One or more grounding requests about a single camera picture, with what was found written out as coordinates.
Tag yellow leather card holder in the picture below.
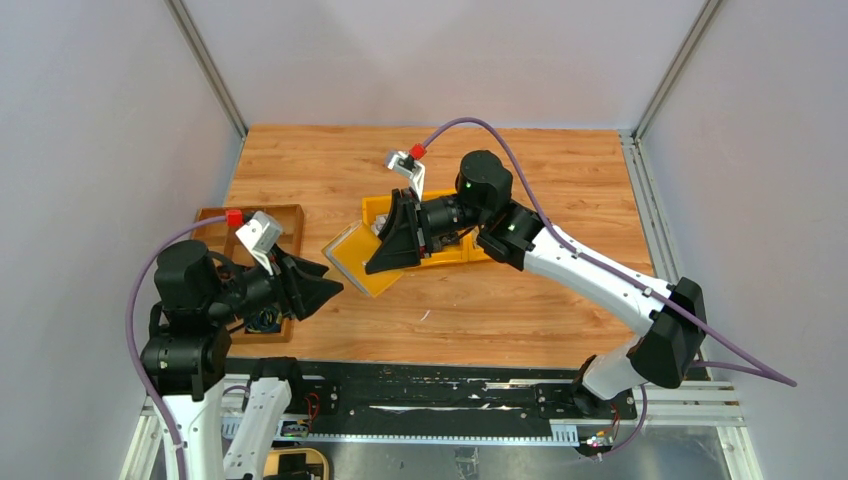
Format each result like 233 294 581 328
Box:
322 220 404 298

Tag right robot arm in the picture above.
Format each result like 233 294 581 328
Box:
364 148 705 415

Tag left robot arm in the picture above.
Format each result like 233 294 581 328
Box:
140 240 344 479

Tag cards in yellow bin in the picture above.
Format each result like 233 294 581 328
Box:
371 214 388 235

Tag wooden compartment tray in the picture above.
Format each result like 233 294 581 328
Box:
191 204 305 344

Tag yellow plastic bin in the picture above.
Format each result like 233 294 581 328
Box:
365 188 480 274

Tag yellow tray with phone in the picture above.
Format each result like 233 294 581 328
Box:
262 447 332 480

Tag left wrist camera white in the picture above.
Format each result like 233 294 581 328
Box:
235 211 283 276

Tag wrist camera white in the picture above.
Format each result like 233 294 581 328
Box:
385 151 426 200
235 211 283 276

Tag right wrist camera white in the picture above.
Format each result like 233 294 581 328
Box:
385 151 426 200

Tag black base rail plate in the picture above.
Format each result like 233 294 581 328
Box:
277 361 637 446

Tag aluminium frame rails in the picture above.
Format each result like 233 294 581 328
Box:
119 132 763 480

